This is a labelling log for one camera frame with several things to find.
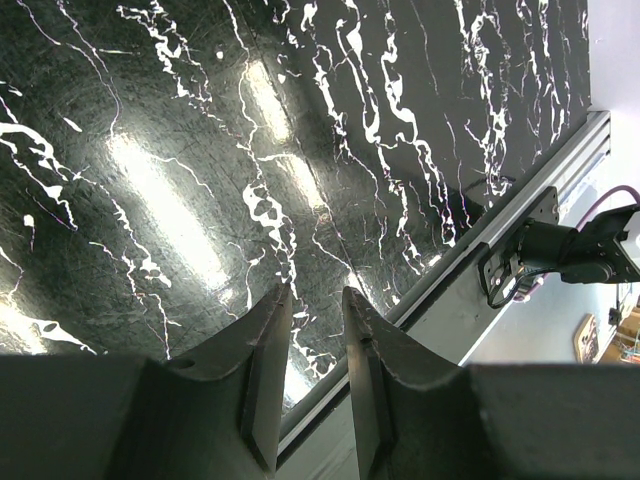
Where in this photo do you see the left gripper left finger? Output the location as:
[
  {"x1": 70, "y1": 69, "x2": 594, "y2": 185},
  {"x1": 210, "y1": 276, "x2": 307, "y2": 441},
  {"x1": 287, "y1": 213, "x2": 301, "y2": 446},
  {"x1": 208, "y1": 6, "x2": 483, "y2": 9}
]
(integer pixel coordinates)
[{"x1": 105, "y1": 284, "x2": 292, "y2": 479}]

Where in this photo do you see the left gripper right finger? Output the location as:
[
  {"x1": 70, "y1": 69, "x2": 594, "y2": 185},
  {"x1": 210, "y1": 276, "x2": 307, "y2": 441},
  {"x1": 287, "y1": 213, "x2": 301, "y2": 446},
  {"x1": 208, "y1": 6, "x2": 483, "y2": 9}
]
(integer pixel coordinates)
[{"x1": 342, "y1": 287, "x2": 500, "y2": 479}]

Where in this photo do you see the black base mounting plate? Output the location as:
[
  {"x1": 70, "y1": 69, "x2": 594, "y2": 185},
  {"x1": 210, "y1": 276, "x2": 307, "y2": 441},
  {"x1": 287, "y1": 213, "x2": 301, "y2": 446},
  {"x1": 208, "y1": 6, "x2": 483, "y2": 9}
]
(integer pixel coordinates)
[{"x1": 274, "y1": 185, "x2": 561, "y2": 480}]

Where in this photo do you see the aluminium frame rail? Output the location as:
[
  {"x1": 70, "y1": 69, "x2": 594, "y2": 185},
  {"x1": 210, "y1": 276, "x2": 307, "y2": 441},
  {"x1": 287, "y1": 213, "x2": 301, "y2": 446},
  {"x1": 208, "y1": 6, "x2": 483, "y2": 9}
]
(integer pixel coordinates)
[{"x1": 278, "y1": 111, "x2": 611, "y2": 456}]

